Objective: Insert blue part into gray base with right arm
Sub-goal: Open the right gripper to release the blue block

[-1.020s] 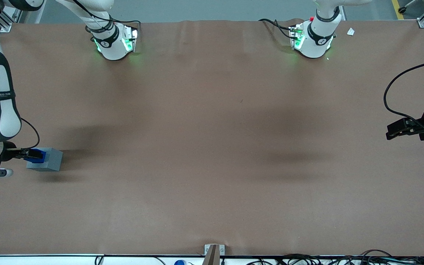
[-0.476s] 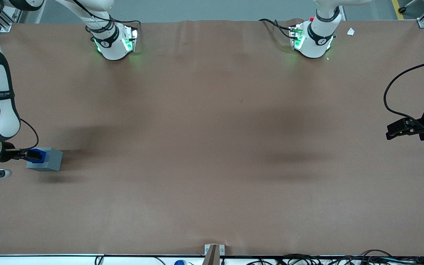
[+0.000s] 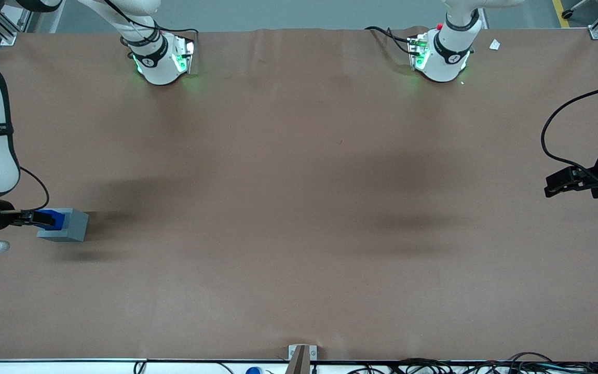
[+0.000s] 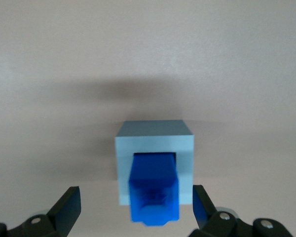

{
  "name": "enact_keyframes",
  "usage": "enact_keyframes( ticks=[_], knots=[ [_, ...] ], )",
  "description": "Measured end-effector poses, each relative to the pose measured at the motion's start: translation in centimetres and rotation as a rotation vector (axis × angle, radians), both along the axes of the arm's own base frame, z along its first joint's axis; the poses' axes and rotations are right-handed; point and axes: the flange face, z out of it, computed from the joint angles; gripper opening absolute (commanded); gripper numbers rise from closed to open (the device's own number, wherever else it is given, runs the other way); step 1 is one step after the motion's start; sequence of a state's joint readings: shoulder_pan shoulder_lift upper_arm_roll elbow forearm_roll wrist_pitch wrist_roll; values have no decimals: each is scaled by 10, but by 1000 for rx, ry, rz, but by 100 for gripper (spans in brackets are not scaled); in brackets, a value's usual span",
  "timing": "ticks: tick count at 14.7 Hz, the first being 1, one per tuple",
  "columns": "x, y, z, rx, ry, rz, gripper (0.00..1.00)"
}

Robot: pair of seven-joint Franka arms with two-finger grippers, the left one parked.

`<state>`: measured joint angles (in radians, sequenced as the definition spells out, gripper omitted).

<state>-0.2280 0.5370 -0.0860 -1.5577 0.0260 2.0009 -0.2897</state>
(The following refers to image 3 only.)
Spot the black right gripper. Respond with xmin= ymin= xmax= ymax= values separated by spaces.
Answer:
xmin=0 ymin=200 xmax=57 ymax=230

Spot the blue plastic part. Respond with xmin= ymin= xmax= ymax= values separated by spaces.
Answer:
xmin=37 ymin=209 xmax=67 ymax=231

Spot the gray square base block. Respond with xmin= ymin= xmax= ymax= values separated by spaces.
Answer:
xmin=36 ymin=208 xmax=90 ymax=244

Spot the black caster wheel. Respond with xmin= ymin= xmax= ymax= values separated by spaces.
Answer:
xmin=561 ymin=0 xmax=593 ymax=20

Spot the table cover sheet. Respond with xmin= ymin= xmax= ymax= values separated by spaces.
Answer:
xmin=0 ymin=26 xmax=598 ymax=362

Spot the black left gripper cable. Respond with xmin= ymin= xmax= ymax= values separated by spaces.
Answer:
xmin=540 ymin=82 xmax=598 ymax=180

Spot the black cable tangle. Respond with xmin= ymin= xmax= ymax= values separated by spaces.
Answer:
xmin=348 ymin=352 xmax=598 ymax=374

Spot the black left arm base cable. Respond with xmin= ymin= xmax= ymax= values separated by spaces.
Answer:
xmin=365 ymin=26 xmax=415 ymax=56

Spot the black arm base cable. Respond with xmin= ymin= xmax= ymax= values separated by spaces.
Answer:
xmin=365 ymin=26 xmax=415 ymax=56
xmin=103 ymin=0 xmax=199 ymax=52

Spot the black right arm base cable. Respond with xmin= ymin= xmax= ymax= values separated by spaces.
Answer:
xmin=103 ymin=0 xmax=199 ymax=52

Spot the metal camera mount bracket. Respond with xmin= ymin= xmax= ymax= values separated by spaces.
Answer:
xmin=288 ymin=344 xmax=318 ymax=374

